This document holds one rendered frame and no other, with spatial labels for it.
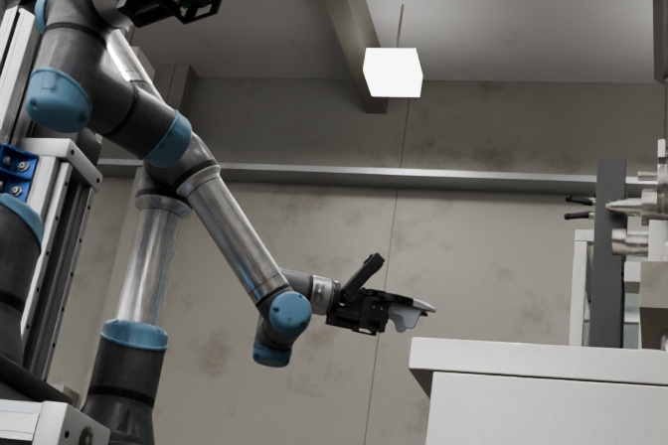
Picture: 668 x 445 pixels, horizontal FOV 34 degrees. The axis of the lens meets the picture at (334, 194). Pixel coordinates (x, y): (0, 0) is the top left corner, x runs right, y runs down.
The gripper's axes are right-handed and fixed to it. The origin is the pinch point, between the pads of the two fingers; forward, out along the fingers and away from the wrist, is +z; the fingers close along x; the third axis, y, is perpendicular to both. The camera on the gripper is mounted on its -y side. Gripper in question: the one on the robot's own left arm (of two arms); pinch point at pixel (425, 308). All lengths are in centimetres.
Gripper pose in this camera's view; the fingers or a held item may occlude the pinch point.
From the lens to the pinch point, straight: 224.7
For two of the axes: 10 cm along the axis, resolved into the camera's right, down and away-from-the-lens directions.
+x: 2.1, -2.4, -9.5
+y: -1.7, 9.4, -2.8
